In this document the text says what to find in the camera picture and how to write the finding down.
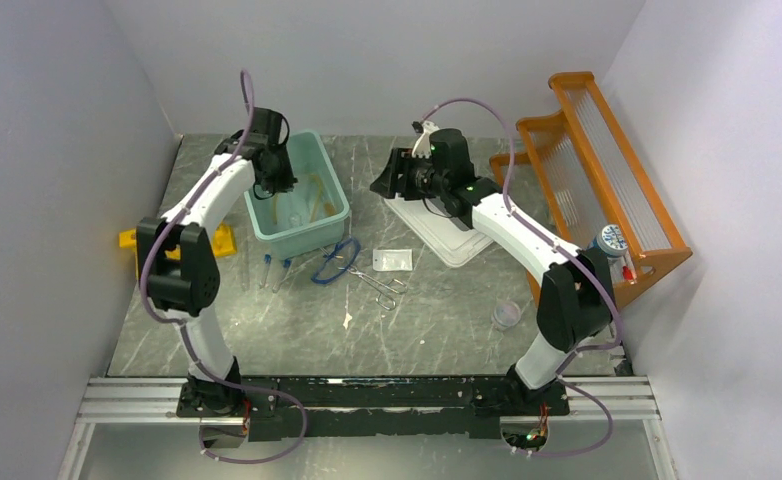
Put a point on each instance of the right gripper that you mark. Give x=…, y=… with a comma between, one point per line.
x=401, y=162

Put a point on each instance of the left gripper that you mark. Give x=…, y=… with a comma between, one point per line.
x=285, y=183

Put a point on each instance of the amber rubber tube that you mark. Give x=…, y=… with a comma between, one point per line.
x=308, y=196

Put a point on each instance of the small white plastic bag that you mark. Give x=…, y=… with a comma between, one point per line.
x=392, y=260

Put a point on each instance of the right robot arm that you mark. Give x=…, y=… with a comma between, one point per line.
x=575, y=300

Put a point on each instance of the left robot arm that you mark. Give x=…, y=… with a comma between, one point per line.
x=178, y=275

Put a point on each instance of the teal plastic bin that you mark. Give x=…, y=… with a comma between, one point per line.
x=308, y=155

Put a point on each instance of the blue safety goggles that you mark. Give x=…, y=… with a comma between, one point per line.
x=327, y=273

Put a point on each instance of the white bin lid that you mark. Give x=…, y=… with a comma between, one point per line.
x=454, y=245

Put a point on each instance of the blue capped test tube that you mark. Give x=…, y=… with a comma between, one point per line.
x=282, y=275
x=264, y=276

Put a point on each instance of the yellow test tube rack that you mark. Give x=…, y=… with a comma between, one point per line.
x=223, y=242

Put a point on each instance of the metal scissors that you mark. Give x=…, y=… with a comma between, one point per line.
x=387, y=292

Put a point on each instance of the clear petri dish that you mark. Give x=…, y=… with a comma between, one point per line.
x=506, y=315

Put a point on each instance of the orange wooden rack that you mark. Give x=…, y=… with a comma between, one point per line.
x=590, y=176

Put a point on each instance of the white blue bottle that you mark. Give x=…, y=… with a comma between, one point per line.
x=611, y=241

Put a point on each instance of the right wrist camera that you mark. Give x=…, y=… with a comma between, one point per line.
x=422, y=147

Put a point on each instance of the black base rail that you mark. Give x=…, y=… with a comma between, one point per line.
x=365, y=406

